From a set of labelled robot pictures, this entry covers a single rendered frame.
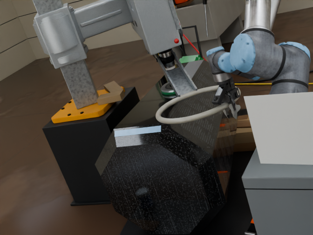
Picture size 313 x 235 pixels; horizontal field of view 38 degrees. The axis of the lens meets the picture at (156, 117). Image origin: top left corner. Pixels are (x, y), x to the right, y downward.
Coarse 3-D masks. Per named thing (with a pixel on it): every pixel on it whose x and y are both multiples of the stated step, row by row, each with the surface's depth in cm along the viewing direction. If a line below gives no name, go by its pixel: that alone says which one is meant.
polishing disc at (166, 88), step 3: (165, 84) 325; (168, 84) 323; (162, 87) 321; (165, 87) 319; (168, 87) 317; (171, 87) 315; (162, 90) 316; (165, 90) 313; (168, 90) 311; (171, 90) 310
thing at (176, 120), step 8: (208, 88) 274; (216, 88) 271; (184, 96) 276; (168, 104) 271; (224, 104) 235; (160, 112) 260; (208, 112) 233; (216, 112) 233; (160, 120) 247; (168, 120) 241; (176, 120) 237; (184, 120) 235; (192, 120) 234
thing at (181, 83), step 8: (176, 56) 309; (160, 64) 309; (168, 72) 304; (176, 72) 302; (184, 72) 293; (168, 80) 297; (176, 80) 295; (184, 80) 293; (176, 88) 281; (184, 88) 286; (192, 88) 284; (192, 96) 278
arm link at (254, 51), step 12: (252, 0) 197; (264, 0) 196; (252, 12) 195; (264, 12) 194; (252, 24) 192; (264, 24) 192; (240, 36) 189; (252, 36) 187; (264, 36) 187; (240, 48) 187; (252, 48) 183; (264, 48) 185; (276, 48) 188; (240, 60) 186; (252, 60) 184; (264, 60) 185; (276, 60) 186; (252, 72) 189; (264, 72) 188; (276, 72) 189
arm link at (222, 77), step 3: (225, 72) 229; (213, 75) 232; (216, 75) 231; (219, 75) 230; (222, 75) 229; (225, 75) 230; (228, 75) 230; (216, 78) 231; (219, 78) 230; (222, 78) 230; (225, 78) 230; (228, 78) 231; (216, 81) 232; (219, 81) 231; (222, 81) 230
